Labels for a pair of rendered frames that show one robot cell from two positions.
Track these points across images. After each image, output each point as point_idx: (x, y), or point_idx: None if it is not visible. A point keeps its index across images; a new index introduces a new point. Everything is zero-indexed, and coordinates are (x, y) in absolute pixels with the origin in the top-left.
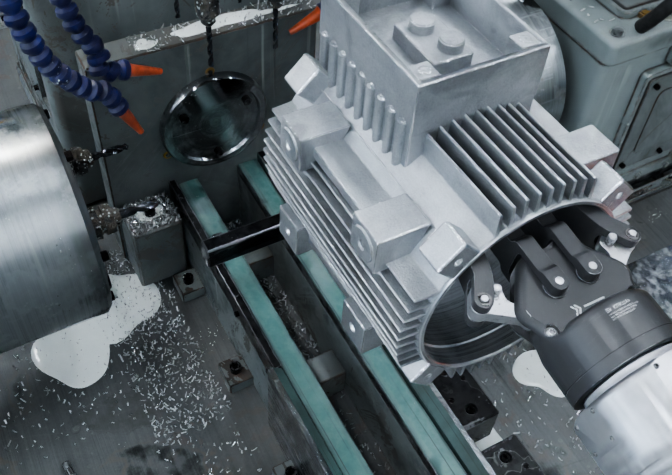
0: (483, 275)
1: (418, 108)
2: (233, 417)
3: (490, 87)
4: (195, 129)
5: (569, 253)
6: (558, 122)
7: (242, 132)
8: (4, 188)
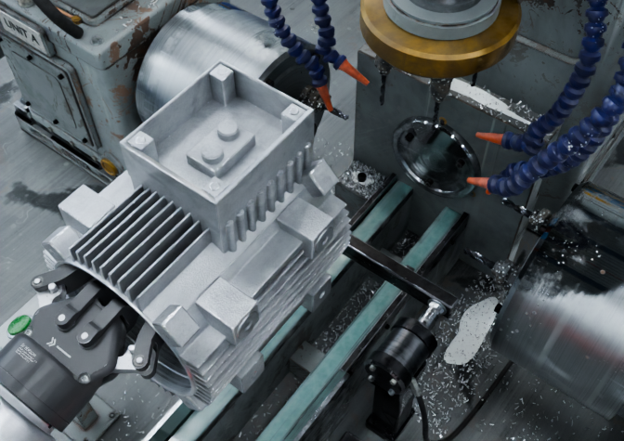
0: (58, 274)
1: (124, 158)
2: None
3: (175, 192)
4: (417, 151)
5: (94, 318)
6: (263, 283)
7: (452, 185)
8: None
